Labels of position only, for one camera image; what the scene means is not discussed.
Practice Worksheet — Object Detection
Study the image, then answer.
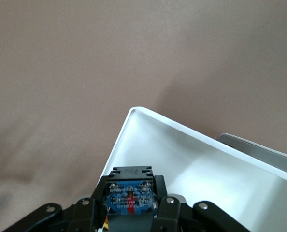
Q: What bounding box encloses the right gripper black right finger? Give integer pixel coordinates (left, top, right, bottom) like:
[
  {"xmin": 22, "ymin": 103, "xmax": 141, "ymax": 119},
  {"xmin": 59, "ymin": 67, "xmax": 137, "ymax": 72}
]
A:
[{"xmin": 153, "ymin": 175, "xmax": 252, "ymax": 232}]

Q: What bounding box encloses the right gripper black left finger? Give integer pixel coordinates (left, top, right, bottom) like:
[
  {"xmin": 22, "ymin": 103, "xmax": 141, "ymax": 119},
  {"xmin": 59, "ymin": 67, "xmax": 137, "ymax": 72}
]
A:
[{"xmin": 5, "ymin": 175, "xmax": 112, "ymax": 232}]

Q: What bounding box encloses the brown table cover sheet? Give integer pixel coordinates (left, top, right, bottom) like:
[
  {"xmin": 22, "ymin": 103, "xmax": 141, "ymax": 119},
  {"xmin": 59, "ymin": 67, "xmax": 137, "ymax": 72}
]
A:
[{"xmin": 0, "ymin": 0, "xmax": 287, "ymax": 232}]

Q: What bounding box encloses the small green black electronic part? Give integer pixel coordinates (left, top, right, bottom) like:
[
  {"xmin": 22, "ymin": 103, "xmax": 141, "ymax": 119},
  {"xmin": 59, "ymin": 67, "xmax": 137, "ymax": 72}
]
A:
[{"xmin": 104, "ymin": 165, "xmax": 158, "ymax": 216}]

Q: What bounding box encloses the white plastic bin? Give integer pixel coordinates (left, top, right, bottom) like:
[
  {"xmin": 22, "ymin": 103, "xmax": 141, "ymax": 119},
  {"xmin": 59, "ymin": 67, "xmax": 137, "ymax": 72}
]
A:
[{"xmin": 101, "ymin": 106, "xmax": 287, "ymax": 232}]

